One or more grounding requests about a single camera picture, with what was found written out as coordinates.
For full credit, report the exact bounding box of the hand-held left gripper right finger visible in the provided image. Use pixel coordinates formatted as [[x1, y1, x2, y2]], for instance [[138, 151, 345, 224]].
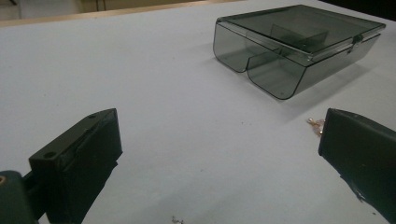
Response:
[[318, 107, 396, 224]]

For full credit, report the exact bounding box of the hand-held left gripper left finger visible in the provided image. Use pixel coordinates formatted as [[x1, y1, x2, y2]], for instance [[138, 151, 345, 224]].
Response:
[[21, 107, 123, 224]]

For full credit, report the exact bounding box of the small gold pink earring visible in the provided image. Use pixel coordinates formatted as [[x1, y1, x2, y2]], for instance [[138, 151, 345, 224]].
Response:
[[306, 117, 325, 137]]

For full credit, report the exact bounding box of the transparent grey plastic compartment box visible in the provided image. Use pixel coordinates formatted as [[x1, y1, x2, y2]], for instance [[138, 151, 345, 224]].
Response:
[[212, 4, 387, 101]]

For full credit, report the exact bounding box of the white table cover sheet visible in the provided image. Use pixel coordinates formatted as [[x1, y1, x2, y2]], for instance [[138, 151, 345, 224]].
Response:
[[0, 0, 396, 224]]

